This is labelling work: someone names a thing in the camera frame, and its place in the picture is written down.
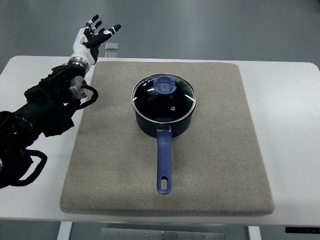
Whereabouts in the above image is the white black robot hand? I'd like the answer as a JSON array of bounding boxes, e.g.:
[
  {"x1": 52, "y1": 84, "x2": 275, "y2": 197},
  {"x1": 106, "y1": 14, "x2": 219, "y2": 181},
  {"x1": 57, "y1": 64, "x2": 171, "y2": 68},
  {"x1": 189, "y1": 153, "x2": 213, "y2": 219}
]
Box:
[{"x1": 69, "y1": 14, "x2": 121, "y2": 70}]

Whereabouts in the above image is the glass pot lid blue knob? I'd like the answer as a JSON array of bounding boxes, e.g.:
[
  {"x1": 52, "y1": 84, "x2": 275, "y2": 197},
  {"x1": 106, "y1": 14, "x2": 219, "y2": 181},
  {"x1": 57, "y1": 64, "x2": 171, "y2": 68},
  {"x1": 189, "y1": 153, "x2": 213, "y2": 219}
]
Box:
[{"x1": 131, "y1": 73, "x2": 196, "y2": 124}]

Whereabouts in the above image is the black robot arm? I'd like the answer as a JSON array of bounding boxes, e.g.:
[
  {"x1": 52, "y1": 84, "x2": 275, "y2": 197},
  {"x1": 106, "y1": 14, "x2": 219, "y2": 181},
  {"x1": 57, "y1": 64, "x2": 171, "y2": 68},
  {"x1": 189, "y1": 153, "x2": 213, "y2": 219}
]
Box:
[{"x1": 0, "y1": 57, "x2": 99, "y2": 188}]

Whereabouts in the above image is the lower metal floor plate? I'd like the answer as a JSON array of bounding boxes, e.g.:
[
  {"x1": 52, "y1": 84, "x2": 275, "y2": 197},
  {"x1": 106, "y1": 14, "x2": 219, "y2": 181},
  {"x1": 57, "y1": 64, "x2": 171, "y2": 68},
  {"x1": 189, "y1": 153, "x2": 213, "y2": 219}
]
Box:
[{"x1": 104, "y1": 51, "x2": 118, "y2": 58}]

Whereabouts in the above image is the dark blue saucepan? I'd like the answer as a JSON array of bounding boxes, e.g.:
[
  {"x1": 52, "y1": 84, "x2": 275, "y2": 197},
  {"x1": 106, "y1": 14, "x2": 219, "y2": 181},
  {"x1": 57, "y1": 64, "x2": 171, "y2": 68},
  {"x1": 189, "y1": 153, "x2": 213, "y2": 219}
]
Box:
[{"x1": 135, "y1": 112, "x2": 192, "y2": 195}]

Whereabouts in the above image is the grey felt mat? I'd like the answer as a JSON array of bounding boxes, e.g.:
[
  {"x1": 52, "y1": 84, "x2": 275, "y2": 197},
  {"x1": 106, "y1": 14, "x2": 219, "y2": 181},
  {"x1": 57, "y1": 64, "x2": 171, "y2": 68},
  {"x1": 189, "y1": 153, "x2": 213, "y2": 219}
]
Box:
[{"x1": 60, "y1": 61, "x2": 275, "y2": 217}]

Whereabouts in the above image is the white left table leg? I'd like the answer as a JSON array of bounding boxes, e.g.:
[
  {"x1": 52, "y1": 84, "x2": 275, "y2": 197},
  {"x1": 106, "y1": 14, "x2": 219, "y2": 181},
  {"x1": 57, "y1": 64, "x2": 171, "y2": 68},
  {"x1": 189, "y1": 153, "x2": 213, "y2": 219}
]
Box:
[{"x1": 57, "y1": 221, "x2": 73, "y2": 240}]

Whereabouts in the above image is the white table leg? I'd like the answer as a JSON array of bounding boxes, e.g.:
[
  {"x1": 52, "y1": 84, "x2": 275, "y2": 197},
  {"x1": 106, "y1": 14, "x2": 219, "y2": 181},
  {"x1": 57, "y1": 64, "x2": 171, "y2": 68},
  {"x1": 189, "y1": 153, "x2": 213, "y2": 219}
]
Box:
[
  {"x1": 57, "y1": 221, "x2": 73, "y2": 240},
  {"x1": 247, "y1": 226, "x2": 262, "y2": 240}
]

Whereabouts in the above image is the white right table leg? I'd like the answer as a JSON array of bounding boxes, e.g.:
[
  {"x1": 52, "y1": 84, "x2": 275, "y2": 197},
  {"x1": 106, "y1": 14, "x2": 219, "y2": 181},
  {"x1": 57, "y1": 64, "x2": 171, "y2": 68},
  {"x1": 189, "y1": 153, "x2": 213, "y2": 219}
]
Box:
[{"x1": 247, "y1": 226, "x2": 262, "y2": 240}]

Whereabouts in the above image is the black table control panel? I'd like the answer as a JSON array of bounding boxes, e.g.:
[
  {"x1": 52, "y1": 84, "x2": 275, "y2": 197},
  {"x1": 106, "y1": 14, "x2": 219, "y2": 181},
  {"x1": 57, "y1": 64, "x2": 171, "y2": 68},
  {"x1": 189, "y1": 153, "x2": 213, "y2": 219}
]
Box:
[{"x1": 285, "y1": 227, "x2": 320, "y2": 234}]

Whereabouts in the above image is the metal table base plate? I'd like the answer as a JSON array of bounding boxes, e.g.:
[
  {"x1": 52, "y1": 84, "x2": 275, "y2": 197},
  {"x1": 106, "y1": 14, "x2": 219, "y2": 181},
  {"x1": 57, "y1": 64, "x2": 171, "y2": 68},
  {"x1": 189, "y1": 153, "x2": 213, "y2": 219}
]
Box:
[{"x1": 100, "y1": 228, "x2": 226, "y2": 240}]

